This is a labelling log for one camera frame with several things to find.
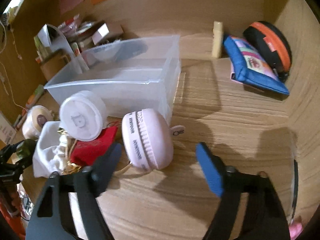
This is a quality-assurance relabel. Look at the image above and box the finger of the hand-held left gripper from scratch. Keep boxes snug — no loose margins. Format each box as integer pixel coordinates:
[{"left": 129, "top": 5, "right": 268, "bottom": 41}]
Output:
[
  {"left": 0, "top": 164, "right": 24, "bottom": 179},
  {"left": 0, "top": 139, "right": 37, "bottom": 160}
]

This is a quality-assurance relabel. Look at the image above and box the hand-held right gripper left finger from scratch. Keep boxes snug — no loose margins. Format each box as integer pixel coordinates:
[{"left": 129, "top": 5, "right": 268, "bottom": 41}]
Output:
[{"left": 25, "top": 142, "right": 123, "bottom": 240}]

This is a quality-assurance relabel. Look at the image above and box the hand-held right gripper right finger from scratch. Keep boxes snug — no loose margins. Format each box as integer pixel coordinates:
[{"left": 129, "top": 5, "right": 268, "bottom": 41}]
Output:
[{"left": 195, "top": 142, "right": 292, "bottom": 240}]

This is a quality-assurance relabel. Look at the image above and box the cream strap with clip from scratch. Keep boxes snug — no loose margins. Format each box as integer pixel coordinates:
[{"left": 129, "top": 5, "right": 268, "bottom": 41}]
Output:
[{"left": 114, "top": 162, "right": 140, "bottom": 179}]

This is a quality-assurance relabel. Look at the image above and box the red pouch with gold clasp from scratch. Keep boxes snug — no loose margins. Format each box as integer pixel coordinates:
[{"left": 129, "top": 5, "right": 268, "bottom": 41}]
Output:
[{"left": 60, "top": 126, "right": 119, "bottom": 174}]

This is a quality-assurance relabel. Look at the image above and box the white drawstring bag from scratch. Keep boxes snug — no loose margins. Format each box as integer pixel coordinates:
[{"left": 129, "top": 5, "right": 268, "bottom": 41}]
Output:
[{"left": 32, "top": 121, "right": 75, "bottom": 178}]

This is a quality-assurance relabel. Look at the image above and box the tape roll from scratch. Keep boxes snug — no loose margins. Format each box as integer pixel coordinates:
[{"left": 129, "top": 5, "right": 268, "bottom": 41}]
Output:
[{"left": 22, "top": 105, "right": 54, "bottom": 140}]

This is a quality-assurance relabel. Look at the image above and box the pink round case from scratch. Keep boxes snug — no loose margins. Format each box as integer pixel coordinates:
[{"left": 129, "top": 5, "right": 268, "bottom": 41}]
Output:
[{"left": 121, "top": 108, "right": 185, "bottom": 170}]

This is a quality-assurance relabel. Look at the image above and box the white round lidded container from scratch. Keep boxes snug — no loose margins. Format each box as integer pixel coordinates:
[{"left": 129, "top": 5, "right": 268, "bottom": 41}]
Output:
[{"left": 59, "top": 90, "right": 107, "bottom": 142}]

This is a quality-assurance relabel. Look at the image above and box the clear plastic storage bin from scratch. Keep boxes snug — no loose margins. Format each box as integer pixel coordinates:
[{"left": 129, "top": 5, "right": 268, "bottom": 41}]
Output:
[{"left": 44, "top": 34, "right": 182, "bottom": 125}]

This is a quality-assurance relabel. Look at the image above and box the wooden desktop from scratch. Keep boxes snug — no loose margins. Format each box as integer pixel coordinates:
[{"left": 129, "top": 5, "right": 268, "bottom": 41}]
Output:
[{"left": 22, "top": 34, "right": 307, "bottom": 240}]

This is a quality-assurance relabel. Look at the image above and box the clear jar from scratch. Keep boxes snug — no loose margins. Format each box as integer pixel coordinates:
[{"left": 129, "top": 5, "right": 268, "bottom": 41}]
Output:
[{"left": 16, "top": 184, "right": 34, "bottom": 222}]

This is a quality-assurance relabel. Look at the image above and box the white cardboard box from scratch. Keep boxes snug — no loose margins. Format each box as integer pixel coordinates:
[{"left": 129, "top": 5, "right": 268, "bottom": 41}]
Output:
[{"left": 0, "top": 110, "right": 15, "bottom": 145}]

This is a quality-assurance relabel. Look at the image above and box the red bag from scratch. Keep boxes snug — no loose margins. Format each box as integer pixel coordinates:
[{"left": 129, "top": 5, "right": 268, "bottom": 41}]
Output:
[{"left": 0, "top": 200, "right": 25, "bottom": 238}]

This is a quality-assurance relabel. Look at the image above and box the brown cardboard box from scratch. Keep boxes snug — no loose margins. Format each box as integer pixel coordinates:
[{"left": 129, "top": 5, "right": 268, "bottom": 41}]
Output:
[{"left": 40, "top": 51, "right": 72, "bottom": 82}]

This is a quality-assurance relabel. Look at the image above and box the blue pencil case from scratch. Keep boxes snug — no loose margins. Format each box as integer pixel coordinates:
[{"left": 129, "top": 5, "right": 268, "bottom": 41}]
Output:
[{"left": 223, "top": 34, "right": 290, "bottom": 96}]

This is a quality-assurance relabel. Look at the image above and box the white bowl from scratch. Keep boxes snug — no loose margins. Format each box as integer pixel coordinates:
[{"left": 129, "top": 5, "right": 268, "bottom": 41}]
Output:
[{"left": 94, "top": 42, "right": 123, "bottom": 63}]

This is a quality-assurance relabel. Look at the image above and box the pink fluffy object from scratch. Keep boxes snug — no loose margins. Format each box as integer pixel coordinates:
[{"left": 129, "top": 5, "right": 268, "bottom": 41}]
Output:
[{"left": 289, "top": 220, "right": 304, "bottom": 240}]

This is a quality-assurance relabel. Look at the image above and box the fruit print carton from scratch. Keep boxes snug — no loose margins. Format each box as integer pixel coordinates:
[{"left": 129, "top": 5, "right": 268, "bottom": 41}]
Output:
[{"left": 70, "top": 41, "right": 83, "bottom": 58}]

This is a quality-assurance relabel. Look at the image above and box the white paper slip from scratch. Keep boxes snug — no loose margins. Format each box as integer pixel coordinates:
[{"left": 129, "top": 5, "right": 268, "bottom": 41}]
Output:
[{"left": 37, "top": 24, "right": 53, "bottom": 47}]

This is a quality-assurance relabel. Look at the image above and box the cream bottle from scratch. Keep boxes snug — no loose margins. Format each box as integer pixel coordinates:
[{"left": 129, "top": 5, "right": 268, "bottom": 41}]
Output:
[{"left": 211, "top": 21, "right": 223, "bottom": 58}]

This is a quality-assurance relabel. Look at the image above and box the pink and white box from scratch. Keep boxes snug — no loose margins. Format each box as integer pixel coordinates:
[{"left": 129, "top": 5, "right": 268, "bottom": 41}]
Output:
[{"left": 92, "top": 23, "right": 110, "bottom": 44}]

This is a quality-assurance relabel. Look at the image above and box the small brown box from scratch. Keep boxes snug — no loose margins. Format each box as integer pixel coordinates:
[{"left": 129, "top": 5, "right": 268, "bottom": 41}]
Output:
[{"left": 106, "top": 21, "right": 124, "bottom": 40}]

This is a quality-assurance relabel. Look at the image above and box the black and orange case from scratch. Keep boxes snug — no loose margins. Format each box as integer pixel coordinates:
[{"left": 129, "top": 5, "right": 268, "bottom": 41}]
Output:
[{"left": 243, "top": 21, "right": 292, "bottom": 83}]

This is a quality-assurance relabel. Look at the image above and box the white cable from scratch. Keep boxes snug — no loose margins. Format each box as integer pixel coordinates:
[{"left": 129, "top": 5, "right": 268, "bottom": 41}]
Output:
[{"left": 0, "top": 20, "right": 25, "bottom": 110}]

